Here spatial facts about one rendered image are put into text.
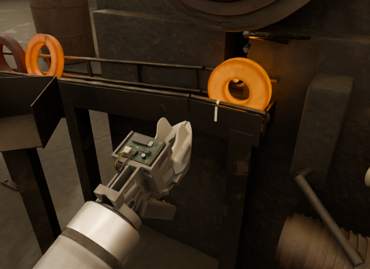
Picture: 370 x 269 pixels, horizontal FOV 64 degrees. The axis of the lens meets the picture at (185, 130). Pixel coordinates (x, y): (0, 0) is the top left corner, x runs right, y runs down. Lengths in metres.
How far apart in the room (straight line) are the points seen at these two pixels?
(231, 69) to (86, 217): 0.47
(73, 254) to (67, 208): 1.16
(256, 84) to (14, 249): 1.16
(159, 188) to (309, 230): 0.37
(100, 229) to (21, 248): 1.08
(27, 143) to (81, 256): 0.53
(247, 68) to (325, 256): 0.42
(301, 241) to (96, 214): 0.44
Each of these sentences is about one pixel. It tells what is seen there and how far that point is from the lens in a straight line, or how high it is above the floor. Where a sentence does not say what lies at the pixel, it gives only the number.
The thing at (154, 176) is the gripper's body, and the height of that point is 0.76.
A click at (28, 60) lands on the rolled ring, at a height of 0.68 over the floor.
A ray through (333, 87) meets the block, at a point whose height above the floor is 0.80.
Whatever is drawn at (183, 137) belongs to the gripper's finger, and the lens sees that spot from 0.50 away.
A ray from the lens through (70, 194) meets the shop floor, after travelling 1.62.
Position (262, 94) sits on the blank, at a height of 0.75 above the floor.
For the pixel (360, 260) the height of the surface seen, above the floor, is 0.56.
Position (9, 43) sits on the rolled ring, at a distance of 1.31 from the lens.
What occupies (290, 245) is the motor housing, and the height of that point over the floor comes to 0.51.
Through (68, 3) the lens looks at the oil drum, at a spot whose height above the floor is 0.62.
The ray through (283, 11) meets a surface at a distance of 0.64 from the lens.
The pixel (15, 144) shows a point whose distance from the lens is 0.88.
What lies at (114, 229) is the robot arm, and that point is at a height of 0.73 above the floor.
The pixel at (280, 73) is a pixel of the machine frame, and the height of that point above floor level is 0.78.
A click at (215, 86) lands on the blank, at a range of 0.75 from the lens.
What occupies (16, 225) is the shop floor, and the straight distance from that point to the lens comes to 1.56.
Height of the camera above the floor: 1.02
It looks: 30 degrees down
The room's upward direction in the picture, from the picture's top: straight up
